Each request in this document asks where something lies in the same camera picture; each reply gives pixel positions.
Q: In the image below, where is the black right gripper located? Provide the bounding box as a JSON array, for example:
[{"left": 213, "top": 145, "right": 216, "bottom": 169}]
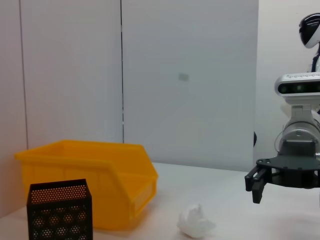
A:
[{"left": 244, "top": 139, "right": 320, "bottom": 204}]

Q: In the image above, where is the white paper ball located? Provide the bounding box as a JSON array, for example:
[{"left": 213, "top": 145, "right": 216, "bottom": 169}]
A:
[{"left": 176, "top": 203, "right": 217, "bottom": 238}]

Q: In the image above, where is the black mesh pen holder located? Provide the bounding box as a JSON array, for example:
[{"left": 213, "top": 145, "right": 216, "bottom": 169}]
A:
[{"left": 26, "top": 178, "right": 94, "bottom": 240}]

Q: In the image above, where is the white black humanoid robot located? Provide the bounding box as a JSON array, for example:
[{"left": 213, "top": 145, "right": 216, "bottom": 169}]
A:
[{"left": 298, "top": 13, "right": 320, "bottom": 76}]

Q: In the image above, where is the yellow plastic storage bin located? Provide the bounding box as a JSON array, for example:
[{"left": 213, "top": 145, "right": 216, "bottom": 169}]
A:
[{"left": 14, "top": 139, "right": 159, "bottom": 231}]

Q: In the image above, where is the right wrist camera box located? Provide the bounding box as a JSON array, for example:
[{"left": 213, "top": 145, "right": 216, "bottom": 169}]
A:
[{"left": 274, "top": 71, "right": 320, "bottom": 104}]

